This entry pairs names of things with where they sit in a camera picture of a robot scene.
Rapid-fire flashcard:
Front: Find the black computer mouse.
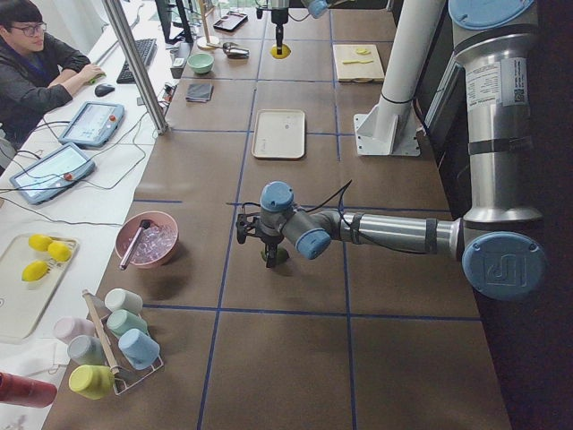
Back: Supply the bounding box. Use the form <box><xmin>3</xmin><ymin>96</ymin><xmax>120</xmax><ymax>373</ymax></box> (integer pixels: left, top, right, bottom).
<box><xmin>94</xmin><ymin>83</ymin><xmax>115</xmax><ymax>98</ymax></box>

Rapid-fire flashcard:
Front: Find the side tray with lemons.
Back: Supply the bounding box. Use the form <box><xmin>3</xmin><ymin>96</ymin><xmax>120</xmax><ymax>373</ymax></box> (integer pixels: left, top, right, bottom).
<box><xmin>1</xmin><ymin>234</ymin><xmax>72</xmax><ymax>343</ymax></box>

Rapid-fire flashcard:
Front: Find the mint green cup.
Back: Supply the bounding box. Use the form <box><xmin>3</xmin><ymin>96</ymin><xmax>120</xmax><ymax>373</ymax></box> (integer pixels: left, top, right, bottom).
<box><xmin>106</xmin><ymin>309</ymin><xmax>149</xmax><ymax>339</ymax></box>

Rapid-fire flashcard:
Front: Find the yellow lemon on side tray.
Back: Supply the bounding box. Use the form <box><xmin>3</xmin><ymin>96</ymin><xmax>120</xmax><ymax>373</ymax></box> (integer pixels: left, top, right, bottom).
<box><xmin>28</xmin><ymin>234</ymin><xmax>54</xmax><ymax>252</ymax></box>

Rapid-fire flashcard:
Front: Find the green lime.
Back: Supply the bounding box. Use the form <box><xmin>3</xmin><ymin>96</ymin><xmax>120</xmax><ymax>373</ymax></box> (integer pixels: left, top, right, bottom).
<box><xmin>261</xmin><ymin>247</ymin><xmax>290</xmax><ymax>266</ymax></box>

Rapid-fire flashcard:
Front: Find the black keyboard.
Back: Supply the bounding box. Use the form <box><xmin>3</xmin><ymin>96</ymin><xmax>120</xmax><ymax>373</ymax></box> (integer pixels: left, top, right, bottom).
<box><xmin>115</xmin><ymin>38</ymin><xmax>158</xmax><ymax>85</ymax></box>

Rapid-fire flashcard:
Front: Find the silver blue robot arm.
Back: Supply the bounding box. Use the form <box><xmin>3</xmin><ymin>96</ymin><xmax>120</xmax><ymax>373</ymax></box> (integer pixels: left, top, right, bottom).
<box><xmin>258</xmin><ymin>0</ymin><xmax>332</xmax><ymax>59</ymax></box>
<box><xmin>236</xmin><ymin>1</ymin><xmax>547</xmax><ymax>301</ymax></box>

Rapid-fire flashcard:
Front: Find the yellow lemon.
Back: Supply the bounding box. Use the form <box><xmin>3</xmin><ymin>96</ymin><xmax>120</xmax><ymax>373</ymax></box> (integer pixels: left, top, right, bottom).
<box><xmin>270</xmin><ymin>44</ymin><xmax>291</xmax><ymax>59</ymax></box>
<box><xmin>28</xmin><ymin>234</ymin><xmax>54</xmax><ymax>252</ymax></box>

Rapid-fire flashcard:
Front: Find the bamboo cutting board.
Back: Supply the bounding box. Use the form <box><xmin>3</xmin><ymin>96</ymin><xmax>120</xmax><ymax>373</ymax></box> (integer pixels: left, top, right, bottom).
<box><xmin>332</xmin><ymin>44</ymin><xmax>385</xmax><ymax>82</ymax></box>

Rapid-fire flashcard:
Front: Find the mug rack with cups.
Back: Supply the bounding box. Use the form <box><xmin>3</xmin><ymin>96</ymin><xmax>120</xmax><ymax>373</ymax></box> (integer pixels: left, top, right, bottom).
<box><xmin>81</xmin><ymin>289</ymin><xmax>165</xmax><ymax>396</ymax></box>

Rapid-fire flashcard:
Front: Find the blue cup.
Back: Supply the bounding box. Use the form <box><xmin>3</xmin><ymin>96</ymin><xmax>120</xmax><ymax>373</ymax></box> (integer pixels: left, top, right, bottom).
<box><xmin>118</xmin><ymin>328</ymin><xmax>160</xmax><ymax>370</ymax></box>

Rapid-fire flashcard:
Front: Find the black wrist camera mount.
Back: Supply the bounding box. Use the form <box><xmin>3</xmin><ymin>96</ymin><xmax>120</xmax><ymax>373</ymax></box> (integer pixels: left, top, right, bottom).
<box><xmin>235</xmin><ymin>202</ymin><xmax>261</xmax><ymax>245</ymax></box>

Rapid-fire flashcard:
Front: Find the metal scoop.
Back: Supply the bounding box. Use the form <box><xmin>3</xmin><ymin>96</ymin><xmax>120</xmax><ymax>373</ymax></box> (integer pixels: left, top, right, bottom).
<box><xmin>222</xmin><ymin>42</ymin><xmax>250</xmax><ymax>59</ymax></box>

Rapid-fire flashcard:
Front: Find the lower teach pendant tablet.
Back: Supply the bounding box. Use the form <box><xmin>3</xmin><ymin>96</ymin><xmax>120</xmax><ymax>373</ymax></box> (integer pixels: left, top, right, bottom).
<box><xmin>10</xmin><ymin>142</ymin><xmax>96</xmax><ymax>205</ymax></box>

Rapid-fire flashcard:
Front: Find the pink cup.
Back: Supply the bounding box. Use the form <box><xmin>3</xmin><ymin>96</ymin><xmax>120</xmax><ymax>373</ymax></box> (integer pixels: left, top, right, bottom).
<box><xmin>53</xmin><ymin>316</ymin><xmax>95</xmax><ymax>345</ymax></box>

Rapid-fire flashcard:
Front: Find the dark glass tray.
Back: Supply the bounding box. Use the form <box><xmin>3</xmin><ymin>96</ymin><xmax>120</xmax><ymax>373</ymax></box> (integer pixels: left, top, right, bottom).
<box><xmin>213</xmin><ymin>13</ymin><xmax>248</xmax><ymax>32</ymax></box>

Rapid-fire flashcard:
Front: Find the beige plastic tray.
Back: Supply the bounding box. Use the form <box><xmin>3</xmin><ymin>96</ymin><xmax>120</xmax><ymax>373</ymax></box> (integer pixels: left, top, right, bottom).
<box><xmin>251</xmin><ymin>109</ymin><xmax>305</xmax><ymax>159</ymax></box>

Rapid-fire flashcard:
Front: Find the green ceramic bowl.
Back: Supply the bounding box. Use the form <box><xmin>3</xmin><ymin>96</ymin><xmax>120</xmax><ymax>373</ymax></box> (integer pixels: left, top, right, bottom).
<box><xmin>187</xmin><ymin>53</ymin><xmax>214</xmax><ymax>74</ymax></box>

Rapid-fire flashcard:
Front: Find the teach pendant tablet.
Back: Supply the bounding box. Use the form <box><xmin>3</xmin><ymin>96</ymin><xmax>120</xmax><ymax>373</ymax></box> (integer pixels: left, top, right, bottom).
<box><xmin>10</xmin><ymin>142</ymin><xmax>96</xmax><ymax>205</ymax></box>
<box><xmin>58</xmin><ymin>101</ymin><xmax>125</xmax><ymax>150</ymax></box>

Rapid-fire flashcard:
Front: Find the grey cup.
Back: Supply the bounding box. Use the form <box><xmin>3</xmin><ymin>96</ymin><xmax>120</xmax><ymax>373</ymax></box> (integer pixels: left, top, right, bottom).
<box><xmin>67</xmin><ymin>335</ymin><xmax>106</xmax><ymax>366</ymax></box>

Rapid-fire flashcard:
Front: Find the red bottle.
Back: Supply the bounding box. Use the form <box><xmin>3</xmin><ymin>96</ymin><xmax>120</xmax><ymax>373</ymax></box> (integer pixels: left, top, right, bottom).
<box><xmin>1</xmin><ymin>372</ymin><xmax>57</xmax><ymax>409</ymax></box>

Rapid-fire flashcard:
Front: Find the dark grey folded cloth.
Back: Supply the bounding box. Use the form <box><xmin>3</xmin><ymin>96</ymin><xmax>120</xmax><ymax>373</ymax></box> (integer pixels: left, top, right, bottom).
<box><xmin>185</xmin><ymin>83</ymin><xmax>213</xmax><ymax>102</ymax></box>

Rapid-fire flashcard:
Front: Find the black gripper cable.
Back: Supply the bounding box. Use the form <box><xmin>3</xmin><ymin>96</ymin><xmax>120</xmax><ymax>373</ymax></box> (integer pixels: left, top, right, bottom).
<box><xmin>308</xmin><ymin>178</ymin><xmax>431</xmax><ymax>252</ymax></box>

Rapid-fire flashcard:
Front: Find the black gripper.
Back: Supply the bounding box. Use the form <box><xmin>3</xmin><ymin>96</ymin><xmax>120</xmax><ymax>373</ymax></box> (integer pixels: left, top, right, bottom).
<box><xmin>261</xmin><ymin>235</ymin><xmax>280</xmax><ymax>268</ymax></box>
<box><xmin>270</xmin><ymin>8</ymin><xmax>288</xmax><ymax>56</ymax></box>

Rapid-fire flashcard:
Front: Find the aluminium frame post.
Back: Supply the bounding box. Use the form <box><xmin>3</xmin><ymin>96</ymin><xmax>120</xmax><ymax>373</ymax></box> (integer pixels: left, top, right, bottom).
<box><xmin>102</xmin><ymin>0</ymin><xmax>168</xmax><ymax>135</ymax></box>

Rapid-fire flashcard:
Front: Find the seated person in black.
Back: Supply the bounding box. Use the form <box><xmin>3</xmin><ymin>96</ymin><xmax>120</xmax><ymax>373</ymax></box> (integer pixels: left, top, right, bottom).
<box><xmin>1</xmin><ymin>0</ymin><xmax>104</xmax><ymax>150</ymax></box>

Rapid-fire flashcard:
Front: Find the yellow cup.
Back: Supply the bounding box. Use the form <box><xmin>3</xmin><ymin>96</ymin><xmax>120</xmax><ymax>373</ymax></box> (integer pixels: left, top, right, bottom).
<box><xmin>68</xmin><ymin>365</ymin><xmax>115</xmax><ymax>400</ymax></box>

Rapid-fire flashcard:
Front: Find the upper teach pendant tablet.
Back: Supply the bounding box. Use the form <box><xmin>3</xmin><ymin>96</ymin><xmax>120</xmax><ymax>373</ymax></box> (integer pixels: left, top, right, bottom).
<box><xmin>58</xmin><ymin>101</ymin><xmax>125</xmax><ymax>150</ymax></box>

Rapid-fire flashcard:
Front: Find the pink bowl with ice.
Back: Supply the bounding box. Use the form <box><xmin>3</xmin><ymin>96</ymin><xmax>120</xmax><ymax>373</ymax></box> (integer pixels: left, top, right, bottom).
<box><xmin>115</xmin><ymin>211</ymin><xmax>179</xmax><ymax>269</ymax></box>

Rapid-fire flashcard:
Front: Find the wooden cup stand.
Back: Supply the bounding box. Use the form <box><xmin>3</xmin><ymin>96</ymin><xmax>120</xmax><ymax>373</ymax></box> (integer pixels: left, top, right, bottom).
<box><xmin>196</xmin><ymin>0</ymin><xmax>220</xmax><ymax>50</ymax></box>

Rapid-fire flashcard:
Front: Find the metal muddler stick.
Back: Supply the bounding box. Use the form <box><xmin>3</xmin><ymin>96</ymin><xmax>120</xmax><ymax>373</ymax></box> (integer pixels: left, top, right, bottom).
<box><xmin>119</xmin><ymin>219</ymin><xmax>151</xmax><ymax>271</ymax></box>

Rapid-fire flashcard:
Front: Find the white cup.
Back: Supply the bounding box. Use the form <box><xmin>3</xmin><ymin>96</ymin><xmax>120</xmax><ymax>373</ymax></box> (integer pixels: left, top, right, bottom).
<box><xmin>104</xmin><ymin>288</ymin><xmax>143</xmax><ymax>314</ymax></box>

